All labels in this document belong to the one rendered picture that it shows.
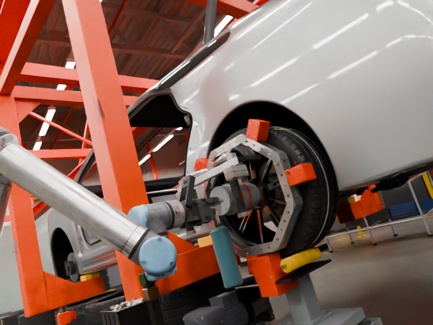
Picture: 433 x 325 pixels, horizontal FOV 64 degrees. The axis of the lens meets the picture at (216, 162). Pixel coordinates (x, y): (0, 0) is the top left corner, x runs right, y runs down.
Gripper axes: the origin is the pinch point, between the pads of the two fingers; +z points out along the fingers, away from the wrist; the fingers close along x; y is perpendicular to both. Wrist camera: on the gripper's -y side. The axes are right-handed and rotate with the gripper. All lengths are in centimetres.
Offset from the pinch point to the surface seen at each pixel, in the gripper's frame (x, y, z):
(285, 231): 0.8, 18.1, 30.7
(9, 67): -205, -180, -4
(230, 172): 1.0, -9.5, 8.5
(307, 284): -12, 45, 51
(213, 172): -11.0, -13.4, 11.5
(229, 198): -11.1, -1.2, 16.0
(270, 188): -7.5, -1.9, 40.9
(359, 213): -61, 26, 228
